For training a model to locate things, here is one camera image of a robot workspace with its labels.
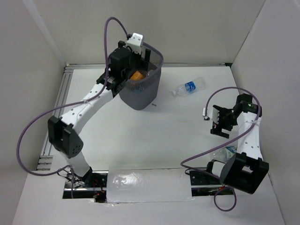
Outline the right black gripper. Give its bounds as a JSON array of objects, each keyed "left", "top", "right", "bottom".
[{"left": 210, "top": 105, "right": 239, "bottom": 139}]

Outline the orange juice bottle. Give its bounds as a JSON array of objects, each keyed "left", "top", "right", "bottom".
[{"left": 130, "top": 70, "right": 145, "bottom": 81}]

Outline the red label plastic bottle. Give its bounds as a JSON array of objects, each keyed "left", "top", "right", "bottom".
[{"left": 145, "top": 70, "right": 155, "bottom": 77}]

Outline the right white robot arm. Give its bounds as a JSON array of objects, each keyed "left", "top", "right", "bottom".
[{"left": 204, "top": 94, "right": 269, "bottom": 194}]

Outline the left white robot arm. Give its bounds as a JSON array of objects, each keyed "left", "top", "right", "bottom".
[{"left": 48, "top": 40, "right": 151, "bottom": 187}]

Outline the grey mesh waste bin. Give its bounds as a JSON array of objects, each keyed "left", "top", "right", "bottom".
[{"left": 119, "top": 42, "right": 164, "bottom": 110}]

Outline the crushed bottle green label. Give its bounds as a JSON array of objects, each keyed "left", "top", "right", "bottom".
[{"left": 210, "top": 146, "right": 237, "bottom": 163}]

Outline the clear bottle blue label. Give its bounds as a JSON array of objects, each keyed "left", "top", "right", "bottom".
[{"left": 171, "top": 77, "right": 206, "bottom": 97}]

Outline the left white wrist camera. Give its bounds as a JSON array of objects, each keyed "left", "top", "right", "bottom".
[{"left": 125, "top": 33, "right": 143, "bottom": 55}]

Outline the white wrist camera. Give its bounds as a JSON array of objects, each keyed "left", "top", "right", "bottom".
[
  {"left": 125, "top": 33, "right": 143, "bottom": 55},
  {"left": 202, "top": 107, "right": 220, "bottom": 124}
]

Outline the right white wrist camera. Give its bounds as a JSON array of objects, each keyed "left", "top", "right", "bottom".
[{"left": 202, "top": 107, "right": 220, "bottom": 124}]

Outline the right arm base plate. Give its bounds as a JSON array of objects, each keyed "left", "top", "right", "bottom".
[{"left": 185, "top": 169, "right": 224, "bottom": 197}]

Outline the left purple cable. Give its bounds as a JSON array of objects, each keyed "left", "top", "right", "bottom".
[{"left": 18, "top": 16, "right": 132, "bottom": 199}]

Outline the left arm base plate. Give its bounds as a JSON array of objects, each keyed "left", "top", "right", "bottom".
[{"left": 57, "top": 169, "right": 108, "bottom": 203}]

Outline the aluminium frame rail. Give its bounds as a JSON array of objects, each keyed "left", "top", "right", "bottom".
[{"left": 38, "top": 63, "right": 233, "bottom": 171}]

